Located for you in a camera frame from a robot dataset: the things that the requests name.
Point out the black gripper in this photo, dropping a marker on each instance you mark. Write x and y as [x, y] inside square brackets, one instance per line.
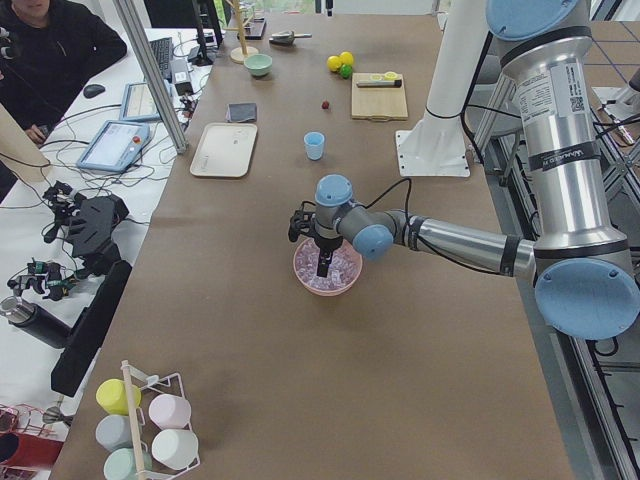
[327, 245]

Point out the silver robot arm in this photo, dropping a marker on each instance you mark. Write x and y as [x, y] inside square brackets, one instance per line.
[580, 265]

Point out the pink bowl of ice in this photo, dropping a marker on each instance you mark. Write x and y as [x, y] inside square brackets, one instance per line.
[342, 272]

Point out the light blue plastic cup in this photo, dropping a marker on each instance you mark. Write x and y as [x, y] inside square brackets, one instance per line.
[314, 143]

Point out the pink cup on rack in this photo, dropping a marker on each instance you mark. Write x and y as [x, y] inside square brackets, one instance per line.
[170, 411]

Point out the wooden cup tree stand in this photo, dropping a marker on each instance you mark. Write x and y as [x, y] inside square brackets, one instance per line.
[241, 17]

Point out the metal ice scoop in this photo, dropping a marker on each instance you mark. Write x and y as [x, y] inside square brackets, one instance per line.
[287, 38]

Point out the white cup on rack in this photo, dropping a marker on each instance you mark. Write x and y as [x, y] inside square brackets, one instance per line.
[174, 448]

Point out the yellow cup on rack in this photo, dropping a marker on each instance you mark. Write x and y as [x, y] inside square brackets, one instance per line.
[111, 397]

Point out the grey cup on rack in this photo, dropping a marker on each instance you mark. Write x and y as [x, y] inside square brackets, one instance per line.
[113, 433]

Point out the green cup on rack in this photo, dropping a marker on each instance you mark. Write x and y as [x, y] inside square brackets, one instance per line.
[120, 465]

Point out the cream rabbit tray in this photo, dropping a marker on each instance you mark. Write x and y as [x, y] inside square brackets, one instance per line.
[224, 150]

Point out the wooden cutting board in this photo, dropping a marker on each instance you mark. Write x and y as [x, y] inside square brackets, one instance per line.
[378, 104]

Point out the grey folded cloth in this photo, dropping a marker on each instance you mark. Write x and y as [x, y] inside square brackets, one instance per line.
[241, 112]

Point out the green lime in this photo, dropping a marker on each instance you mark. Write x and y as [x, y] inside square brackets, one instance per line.
[346, 71]

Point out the yellow lemon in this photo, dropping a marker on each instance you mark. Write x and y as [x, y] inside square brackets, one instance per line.
[334, 63]
[347, 58]

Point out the mint green bowl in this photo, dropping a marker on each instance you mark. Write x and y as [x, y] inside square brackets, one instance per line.
[258, 65]

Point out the blue teach pendant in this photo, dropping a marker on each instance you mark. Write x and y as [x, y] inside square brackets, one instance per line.
[138, 104]
[115, 147]

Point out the black keyboard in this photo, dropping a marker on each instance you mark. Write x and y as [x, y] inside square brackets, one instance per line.
[162, 50]

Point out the black computer mouse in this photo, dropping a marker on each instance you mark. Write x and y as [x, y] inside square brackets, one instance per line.
[93, 90]

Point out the black thermos bottle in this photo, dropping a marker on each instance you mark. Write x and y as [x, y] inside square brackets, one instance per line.
[35, 321]

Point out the person in black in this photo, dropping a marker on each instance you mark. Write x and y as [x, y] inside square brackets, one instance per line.
[61, 46]

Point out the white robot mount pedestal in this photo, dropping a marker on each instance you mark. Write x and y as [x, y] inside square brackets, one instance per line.
[435, 146]

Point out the steel handled yellow knife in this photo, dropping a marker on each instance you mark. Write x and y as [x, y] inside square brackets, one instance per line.
[379, 83]

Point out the white wire cup rack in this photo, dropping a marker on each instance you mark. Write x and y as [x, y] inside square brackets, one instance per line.
[141, 389]

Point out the aluminium frame post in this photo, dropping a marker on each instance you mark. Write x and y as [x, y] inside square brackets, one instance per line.
[136, 33]

